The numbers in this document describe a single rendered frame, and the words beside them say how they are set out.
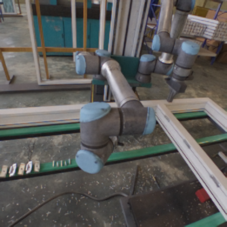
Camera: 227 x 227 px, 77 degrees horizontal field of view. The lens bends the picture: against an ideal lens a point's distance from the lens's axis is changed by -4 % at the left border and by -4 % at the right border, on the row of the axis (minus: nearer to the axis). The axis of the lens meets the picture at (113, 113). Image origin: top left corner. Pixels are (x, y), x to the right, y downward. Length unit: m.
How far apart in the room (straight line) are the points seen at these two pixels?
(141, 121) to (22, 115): 0.61
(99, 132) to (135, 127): 0.11
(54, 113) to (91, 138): 0.42
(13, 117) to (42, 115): 0.14
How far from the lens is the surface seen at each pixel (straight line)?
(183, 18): 1.49
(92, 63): 0.92
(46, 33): 4.30
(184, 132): 0.82
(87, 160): 0.47
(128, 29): 1.72
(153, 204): 0.94
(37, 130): 0.82
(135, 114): 0.45
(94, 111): 0.40
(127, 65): 1.73
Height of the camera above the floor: 1.42
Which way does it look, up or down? 38 degrees down
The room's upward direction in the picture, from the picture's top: 9 degrees clockwise
